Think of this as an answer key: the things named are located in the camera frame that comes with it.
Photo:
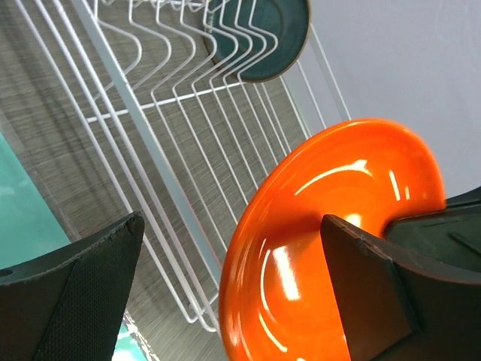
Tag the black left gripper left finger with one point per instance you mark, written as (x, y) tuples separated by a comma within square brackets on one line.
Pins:
[(69, 303)]

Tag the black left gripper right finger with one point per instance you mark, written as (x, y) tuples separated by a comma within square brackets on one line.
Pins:
[(414, 295)]

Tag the orange plate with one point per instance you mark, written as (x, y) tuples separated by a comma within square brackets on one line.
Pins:
[(276, 301)]

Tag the dark teal plate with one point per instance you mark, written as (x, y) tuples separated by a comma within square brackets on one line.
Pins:
[(255, 41)]

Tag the white wire dish rack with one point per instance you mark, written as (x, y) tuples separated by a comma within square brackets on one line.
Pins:
[(120, 112)]

